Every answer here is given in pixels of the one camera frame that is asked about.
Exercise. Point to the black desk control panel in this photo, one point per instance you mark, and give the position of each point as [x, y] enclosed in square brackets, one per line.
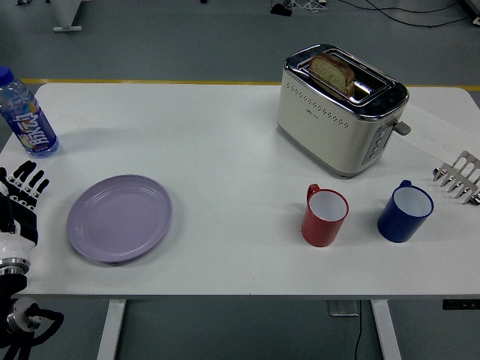
[461, 304]

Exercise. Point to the white paper sheet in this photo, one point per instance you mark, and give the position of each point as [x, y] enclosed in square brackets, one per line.
[437, 131]

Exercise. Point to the cream and chrome toaster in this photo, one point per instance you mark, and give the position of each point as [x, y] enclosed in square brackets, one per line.
[337, 123]

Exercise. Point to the white table leg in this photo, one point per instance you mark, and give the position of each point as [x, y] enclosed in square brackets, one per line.
[110, 330]
[386, 330]

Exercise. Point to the silver metal rack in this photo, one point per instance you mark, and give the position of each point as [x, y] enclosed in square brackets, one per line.
[459, 176]

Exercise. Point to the purple plastic plate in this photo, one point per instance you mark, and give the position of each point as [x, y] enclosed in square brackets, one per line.
[119, 218]

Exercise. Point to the bread slice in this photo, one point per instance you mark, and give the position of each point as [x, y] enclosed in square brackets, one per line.
[332, 72]

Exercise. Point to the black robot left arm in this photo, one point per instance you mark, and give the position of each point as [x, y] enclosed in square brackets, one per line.
[17, 311]

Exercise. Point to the black floor device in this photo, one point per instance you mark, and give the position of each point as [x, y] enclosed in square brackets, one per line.
[281, 9]

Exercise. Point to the blue labelled drink bottle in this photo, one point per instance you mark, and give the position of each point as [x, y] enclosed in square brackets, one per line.
[28, 120]

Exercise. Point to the blue cup white inside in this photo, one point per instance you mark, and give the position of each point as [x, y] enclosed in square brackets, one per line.
[404, 213]

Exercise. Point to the grey bracket under table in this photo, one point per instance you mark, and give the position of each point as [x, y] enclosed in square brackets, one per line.
[343, 308]

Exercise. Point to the white furniture foot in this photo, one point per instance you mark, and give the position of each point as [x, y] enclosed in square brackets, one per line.
[67, 17]

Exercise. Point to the red cup white inside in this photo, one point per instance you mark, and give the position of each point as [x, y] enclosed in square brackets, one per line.
[324, 217]

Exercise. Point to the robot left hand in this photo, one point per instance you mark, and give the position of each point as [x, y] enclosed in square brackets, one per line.
[22, 221]

